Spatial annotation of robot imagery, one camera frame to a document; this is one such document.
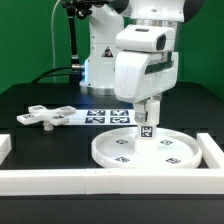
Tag white round table top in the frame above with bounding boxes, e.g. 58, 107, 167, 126
92, 127, 202, 169

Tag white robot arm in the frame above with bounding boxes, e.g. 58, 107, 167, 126
81, 0, 205, 125

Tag white fence block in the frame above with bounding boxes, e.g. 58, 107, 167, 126
0, 134, 12, 165
197, 133, 224, 169

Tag white right fence block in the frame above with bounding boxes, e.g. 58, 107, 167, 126
197, 133, 224, 169

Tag white left fence block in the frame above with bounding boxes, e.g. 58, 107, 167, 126
0, 134, 12, 165

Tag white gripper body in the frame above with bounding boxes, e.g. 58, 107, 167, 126
114, 51, 179, 103

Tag white cable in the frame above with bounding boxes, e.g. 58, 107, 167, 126
50, 0, 63, 84

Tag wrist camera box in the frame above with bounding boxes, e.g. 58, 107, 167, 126
116, 25, 176, 53

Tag white cross-shaped table base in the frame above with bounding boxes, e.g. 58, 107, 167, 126
17, 105, 76, 131

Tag black cable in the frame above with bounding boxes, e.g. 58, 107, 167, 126
31, 66, 83, 84

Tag white marker sheet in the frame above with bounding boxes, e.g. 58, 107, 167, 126
68, 109, 136, 126

